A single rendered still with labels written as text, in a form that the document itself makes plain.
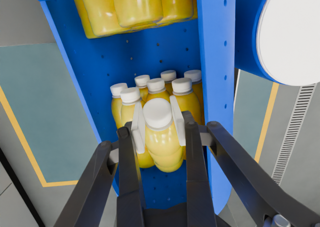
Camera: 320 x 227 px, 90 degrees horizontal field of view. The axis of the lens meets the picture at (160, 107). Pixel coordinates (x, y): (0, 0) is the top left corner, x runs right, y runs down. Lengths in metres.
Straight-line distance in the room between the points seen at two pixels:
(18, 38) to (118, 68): 0.53
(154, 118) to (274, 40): 0.34
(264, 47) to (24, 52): 1.62
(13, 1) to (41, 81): 0.90
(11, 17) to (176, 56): 0.66
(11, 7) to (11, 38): 0.12
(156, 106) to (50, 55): 1.46
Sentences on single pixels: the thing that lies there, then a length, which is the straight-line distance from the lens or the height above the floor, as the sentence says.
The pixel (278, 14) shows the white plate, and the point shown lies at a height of 1.04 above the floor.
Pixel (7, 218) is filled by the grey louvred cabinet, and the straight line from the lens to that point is 2.47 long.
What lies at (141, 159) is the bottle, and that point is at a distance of 0.37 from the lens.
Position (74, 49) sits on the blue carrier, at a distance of 0.35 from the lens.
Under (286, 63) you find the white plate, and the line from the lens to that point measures 0.49.
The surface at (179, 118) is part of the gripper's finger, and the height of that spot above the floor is 1.27.
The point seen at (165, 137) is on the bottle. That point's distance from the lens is 0.22.
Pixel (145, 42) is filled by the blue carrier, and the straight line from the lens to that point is 0.44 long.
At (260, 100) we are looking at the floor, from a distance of 1.86.
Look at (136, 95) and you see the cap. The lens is 0.31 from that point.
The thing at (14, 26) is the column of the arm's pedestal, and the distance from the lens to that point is 0.88.
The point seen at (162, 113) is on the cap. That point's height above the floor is 1.22.
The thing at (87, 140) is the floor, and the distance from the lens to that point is 1.83.
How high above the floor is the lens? 1.40
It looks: 66 degrees down
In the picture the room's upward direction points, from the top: 172 degrees clockwise
